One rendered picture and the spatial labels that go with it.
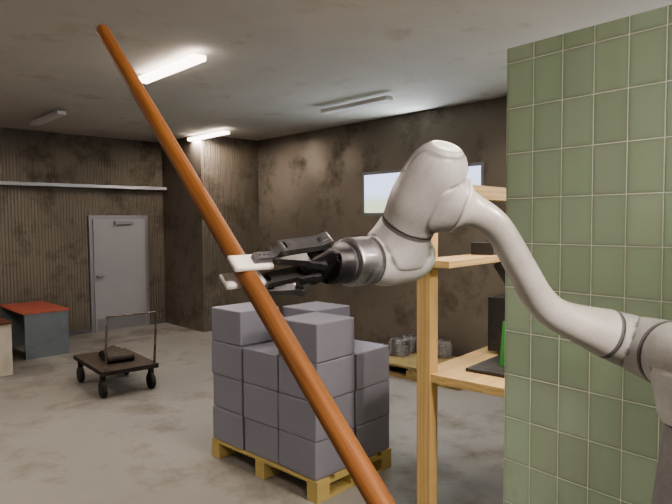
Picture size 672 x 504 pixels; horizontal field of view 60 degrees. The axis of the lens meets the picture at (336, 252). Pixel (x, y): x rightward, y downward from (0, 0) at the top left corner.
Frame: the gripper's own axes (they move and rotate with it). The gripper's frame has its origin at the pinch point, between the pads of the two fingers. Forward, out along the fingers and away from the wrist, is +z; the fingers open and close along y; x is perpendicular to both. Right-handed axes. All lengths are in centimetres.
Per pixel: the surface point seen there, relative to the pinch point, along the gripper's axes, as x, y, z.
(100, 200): 810, 635, -322
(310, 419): 98, 265, -202
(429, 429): 42, 213, -243
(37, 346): 544, 703, -168
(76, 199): 809, 632, -279
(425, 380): 65, 190, -243
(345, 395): 103, 255, -234
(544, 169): 30, -3, -125
